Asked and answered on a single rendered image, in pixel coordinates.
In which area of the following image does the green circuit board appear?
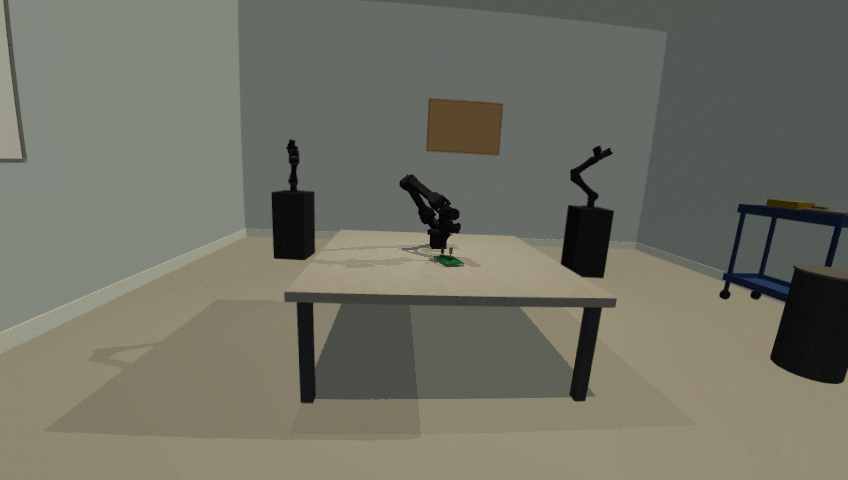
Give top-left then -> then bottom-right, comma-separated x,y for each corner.
433,247 -> 465,267

